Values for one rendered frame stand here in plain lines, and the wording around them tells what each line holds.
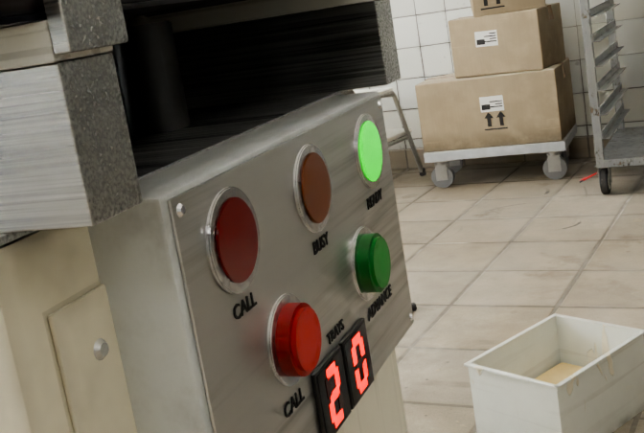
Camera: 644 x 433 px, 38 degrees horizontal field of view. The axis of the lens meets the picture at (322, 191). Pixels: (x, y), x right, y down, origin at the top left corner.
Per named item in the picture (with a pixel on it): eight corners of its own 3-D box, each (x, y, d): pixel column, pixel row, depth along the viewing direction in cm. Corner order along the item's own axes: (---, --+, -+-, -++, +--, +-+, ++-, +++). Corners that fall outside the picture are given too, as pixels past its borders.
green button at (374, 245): (347, 301, 46) (337, 244, 46) (366, 282, 49) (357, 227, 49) (378, 301, 46) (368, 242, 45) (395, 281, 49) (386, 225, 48)
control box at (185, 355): (156, 564, 34) (78, 203, 32) (362, 323, 56) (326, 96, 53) (243, 573, 33) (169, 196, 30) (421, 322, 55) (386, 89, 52)
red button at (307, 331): (264, 388, 37) (251, 319, 37) (293, 358, 40) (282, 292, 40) (301, 389, 37) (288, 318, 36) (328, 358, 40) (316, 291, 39)
